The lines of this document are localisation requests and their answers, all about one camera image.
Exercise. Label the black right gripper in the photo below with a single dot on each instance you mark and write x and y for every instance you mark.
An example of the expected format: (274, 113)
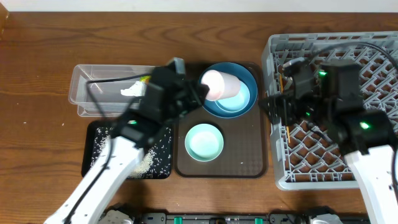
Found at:
(277, 102)

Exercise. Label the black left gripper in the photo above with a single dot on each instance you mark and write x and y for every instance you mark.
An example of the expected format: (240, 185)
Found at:
(191, 88)

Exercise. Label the yellow green snack wrapper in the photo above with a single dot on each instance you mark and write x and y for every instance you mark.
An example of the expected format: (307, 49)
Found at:
(145, 79)

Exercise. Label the white tissue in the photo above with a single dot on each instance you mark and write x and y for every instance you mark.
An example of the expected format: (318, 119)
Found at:
(137, 89)

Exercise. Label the pink cup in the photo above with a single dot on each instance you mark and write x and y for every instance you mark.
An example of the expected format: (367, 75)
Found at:
(221, 85)

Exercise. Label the green bowl with rice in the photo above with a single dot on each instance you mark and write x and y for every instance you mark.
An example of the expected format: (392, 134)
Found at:
(204, 142)

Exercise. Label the light blue bowl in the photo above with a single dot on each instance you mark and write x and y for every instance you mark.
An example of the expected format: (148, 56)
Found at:
(236, 103)

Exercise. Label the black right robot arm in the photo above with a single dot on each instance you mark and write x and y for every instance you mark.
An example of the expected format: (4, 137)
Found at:
(365, 138)

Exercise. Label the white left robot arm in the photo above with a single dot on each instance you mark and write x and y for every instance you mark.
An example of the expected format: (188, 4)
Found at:
(90, 198)

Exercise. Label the grey plastic dishwasher rack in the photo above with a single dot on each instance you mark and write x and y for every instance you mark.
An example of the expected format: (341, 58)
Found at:
(308, 162)

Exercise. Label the wooden chopstick left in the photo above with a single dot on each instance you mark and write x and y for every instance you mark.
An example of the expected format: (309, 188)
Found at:
(282, 90)

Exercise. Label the dark blue plate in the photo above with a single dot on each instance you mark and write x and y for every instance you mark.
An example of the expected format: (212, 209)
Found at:
(243, 73)

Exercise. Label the white rice pile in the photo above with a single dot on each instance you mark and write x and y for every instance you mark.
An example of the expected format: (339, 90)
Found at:
(143, 165)

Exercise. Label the black tray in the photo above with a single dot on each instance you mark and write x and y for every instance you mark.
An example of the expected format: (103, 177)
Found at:
(161, 146)

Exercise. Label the clear plastic bin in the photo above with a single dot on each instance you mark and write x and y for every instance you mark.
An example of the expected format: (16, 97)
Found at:
(108, 95)

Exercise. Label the brown serving tray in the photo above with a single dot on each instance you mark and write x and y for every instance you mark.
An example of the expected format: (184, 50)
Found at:
(244, 152)

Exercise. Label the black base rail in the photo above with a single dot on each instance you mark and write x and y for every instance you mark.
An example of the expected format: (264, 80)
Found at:
(123, 213)

